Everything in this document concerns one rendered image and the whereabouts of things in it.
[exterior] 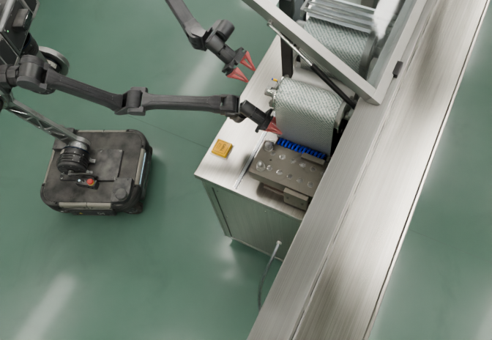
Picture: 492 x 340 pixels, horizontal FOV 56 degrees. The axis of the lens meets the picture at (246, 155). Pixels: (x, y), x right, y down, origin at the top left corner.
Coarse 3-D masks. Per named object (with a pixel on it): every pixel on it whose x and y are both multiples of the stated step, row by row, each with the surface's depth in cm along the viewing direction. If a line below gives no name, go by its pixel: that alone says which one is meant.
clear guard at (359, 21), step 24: (288, 0) 118; (312, 0) 121; (336, 0) 124; (360, 0) 128; (384, 0) 132; (408, 0) 136; (312, 24) 119; (336, 24) 123; (360, 24) 126; (384, 24) 130; (336, 48) 121; (360, 48) 125; (384, 48) 128; (360, 72) 123
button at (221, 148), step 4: (220, 140) 208; (216, 144) 208; (220, 144) 207; (224, 144) 207; (228, 144) 207; (212, 148) 207; (216, 148) 207; (220, 148) 206; (224, 148) 206; (228, 148) 206; (212, 152) 208; (216, 152) 206; (220, 152) 205; (224, 152) 205; (220, 156) 207; (224, 156) 205
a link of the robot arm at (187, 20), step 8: (168, 0) 177; (176, 0) 176; (176, 8) 174; (184, 8) 174; (176, 16) 174; (184, 16) 172; (192, 16) 171; (184, 24) 169; (192, 24) 169; (200, 24) 169; (184, 32) 173; (192, 40) 168; (200, 40) 168; (200, 48) 171
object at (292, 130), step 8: (280, 120) 182; (288, 120) 180; (280, 128) 188; (288, 128) 185; (296, 128) 182; (304, 128) 179; (312, 128) 176; (280, 136) 194; (288, 136) 190; (296, 136) 188; (304, 136) 184; (312, 136) 182; (320, 136) 179; (328, 136) 176; (304, 144) 190; (312, 144) 187; (320, 144) 184; (328, 144) 181; (328, 152) 186
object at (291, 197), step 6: (288, 192) 183; (294, 192) 182; (288, 198) 186; (294, 198) 184; (300, 198) 181; (306, 198) 181; (294, 204) 190; (300, 204) 187; (306, 204) 184; (306, 210) 189
